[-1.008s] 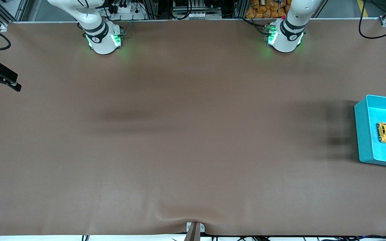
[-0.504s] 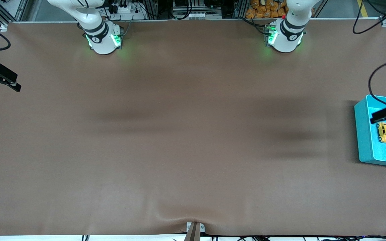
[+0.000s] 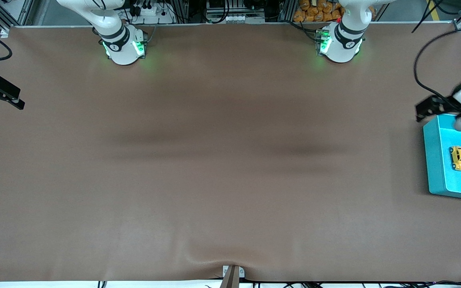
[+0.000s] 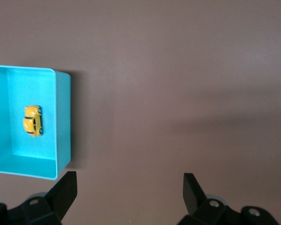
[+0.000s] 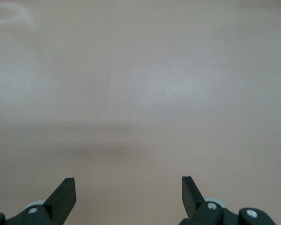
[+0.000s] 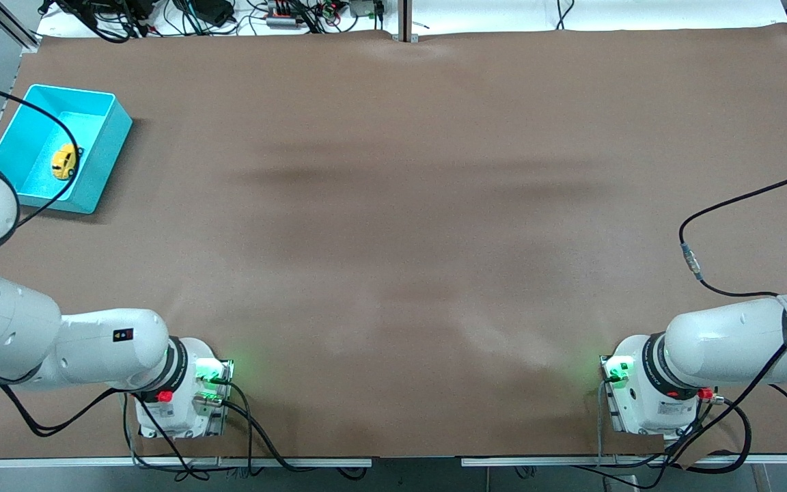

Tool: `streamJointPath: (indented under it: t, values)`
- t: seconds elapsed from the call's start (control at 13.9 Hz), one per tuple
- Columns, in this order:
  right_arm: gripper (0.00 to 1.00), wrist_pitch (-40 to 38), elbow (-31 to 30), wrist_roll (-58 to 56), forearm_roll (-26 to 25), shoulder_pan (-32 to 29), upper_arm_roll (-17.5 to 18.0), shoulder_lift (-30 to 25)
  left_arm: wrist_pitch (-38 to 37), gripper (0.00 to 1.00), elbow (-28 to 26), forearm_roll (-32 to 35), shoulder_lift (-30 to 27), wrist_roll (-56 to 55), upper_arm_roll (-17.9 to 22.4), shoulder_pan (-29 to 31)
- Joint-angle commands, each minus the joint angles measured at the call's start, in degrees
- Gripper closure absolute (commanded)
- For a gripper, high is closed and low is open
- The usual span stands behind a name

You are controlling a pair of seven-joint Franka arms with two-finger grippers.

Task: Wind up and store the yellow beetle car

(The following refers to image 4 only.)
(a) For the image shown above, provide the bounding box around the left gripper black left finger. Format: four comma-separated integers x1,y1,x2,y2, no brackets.
0,171,78,225

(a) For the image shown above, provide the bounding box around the teal plastic bin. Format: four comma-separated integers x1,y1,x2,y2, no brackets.
0,65,72,180

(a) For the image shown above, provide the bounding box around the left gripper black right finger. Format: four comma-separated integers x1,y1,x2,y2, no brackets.
177,173,278,225

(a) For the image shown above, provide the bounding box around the yellow toy beetle car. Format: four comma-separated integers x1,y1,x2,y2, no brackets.
22,105,44,137

